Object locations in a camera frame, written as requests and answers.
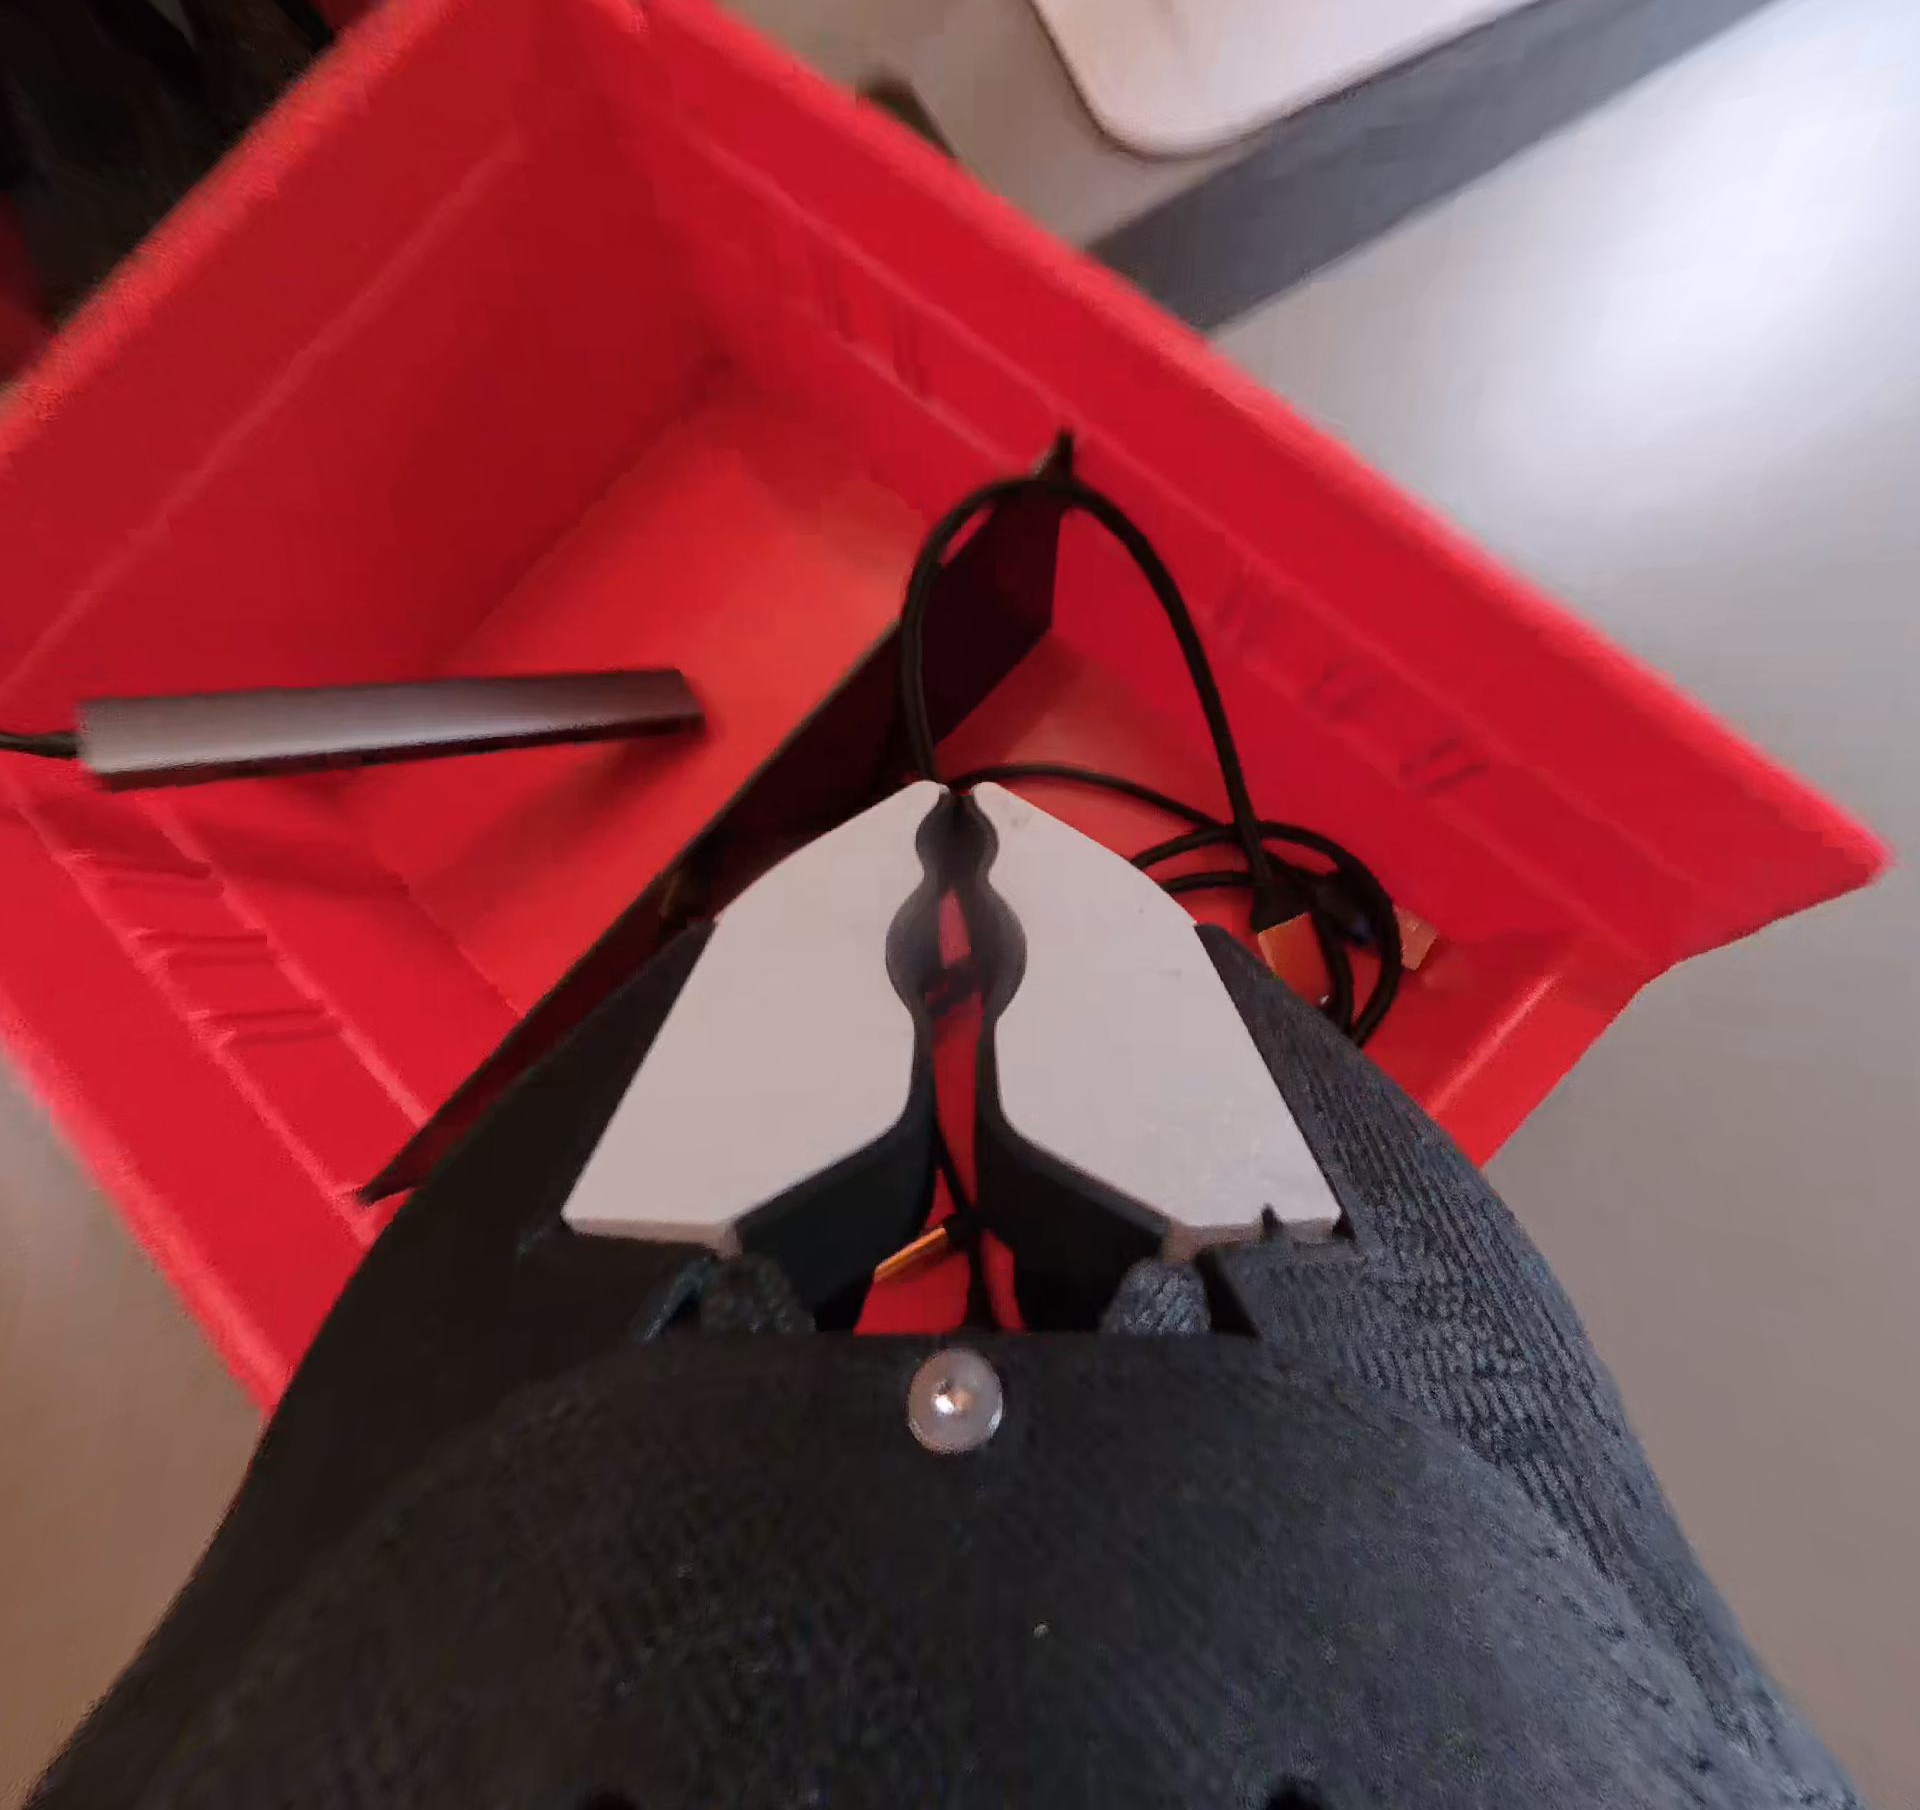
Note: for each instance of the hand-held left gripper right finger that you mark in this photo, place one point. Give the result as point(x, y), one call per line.
point(1123, 1045)

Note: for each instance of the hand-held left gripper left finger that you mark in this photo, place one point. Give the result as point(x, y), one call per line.
point(765, 1061)

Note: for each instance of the red plastic bin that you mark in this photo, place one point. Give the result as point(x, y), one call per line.
point(525, 340)

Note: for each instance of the black bin divider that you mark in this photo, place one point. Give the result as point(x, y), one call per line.
point(991, 596)

